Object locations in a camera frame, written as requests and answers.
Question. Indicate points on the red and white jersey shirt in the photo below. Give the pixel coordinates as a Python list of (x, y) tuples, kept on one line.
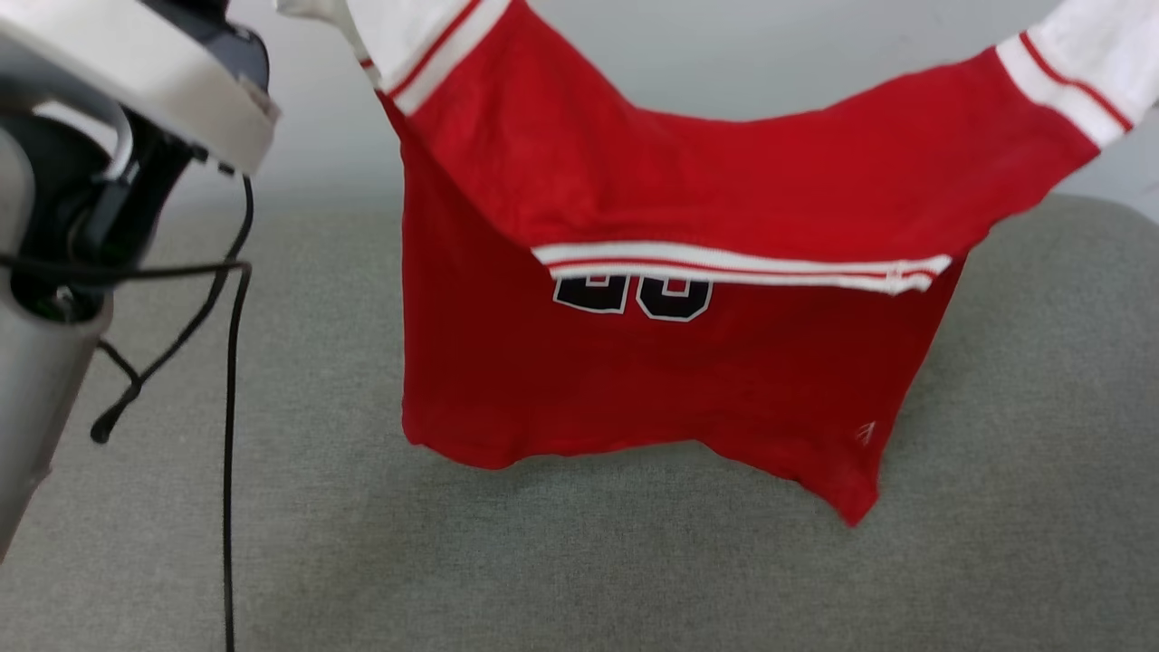
[(634, 380)]

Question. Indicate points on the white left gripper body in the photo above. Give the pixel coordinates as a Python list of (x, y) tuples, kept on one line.
[(136, 63)]

